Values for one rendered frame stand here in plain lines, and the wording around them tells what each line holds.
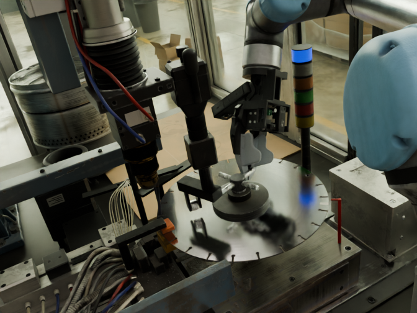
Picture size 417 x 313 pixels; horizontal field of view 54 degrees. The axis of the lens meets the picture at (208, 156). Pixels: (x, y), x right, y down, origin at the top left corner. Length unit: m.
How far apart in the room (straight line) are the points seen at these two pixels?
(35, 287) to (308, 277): 0.52
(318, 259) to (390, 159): 0.48
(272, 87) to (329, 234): 0.32
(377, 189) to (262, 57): 0.36
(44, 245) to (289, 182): 0.69
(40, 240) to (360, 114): 1.00
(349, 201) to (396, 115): 0.63
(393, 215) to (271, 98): 0.33
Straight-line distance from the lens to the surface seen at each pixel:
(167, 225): 0.75
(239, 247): 0.71
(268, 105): 0.78
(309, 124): 1.00
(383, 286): 0.92
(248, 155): 0.79
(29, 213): 1.38
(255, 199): 0.79
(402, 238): 0.95
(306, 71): 0.95
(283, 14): 0.70
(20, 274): 0.91
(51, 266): 0.90
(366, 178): 0.95
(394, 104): 0.35
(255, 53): 0.79
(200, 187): 0.72
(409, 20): 0.61
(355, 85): 0.41
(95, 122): 1.31
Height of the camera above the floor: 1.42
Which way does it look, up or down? 29 degrees down
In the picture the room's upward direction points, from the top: 10 degrees counter-clockwise
